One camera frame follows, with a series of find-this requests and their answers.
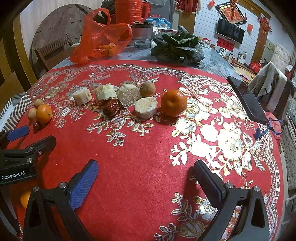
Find red framed wall decoration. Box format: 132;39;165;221
214;0;247;26

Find large mandarin orange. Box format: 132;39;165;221
161;89;188;117

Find wooden folding chair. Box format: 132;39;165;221
34;34;73;71

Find red gold floral tablecloth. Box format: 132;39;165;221
9;60;283;240

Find black smartphone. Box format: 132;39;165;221
226;76;268;125

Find tan longan fruit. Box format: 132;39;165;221
34;98;44;109

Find large white sugarcane chunk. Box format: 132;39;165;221
116;83;142;108

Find red plastic bag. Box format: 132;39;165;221
70;8;133;64

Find wall mounted television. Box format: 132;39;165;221
216;19;245;44

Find dark leafy greens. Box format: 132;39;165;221
151;25;204;65

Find blue lanyard cord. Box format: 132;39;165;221
254;117;285;141

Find grey jacket on chair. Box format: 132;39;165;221
248;62;295;120

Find round wooden tabletop leaning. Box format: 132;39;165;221
30;4;93;78

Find yellow wooden chair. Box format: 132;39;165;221
1;15;37;109

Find brown kiwi fruit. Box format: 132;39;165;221
139;81;156;97

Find small orange with stem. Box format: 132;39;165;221
36;104;52;123

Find white tray striped rim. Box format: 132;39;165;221
0;92;32;132

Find dark red jujube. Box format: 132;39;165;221
102;99;120;117

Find pale sugarcane chunk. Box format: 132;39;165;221
72;88;92;106

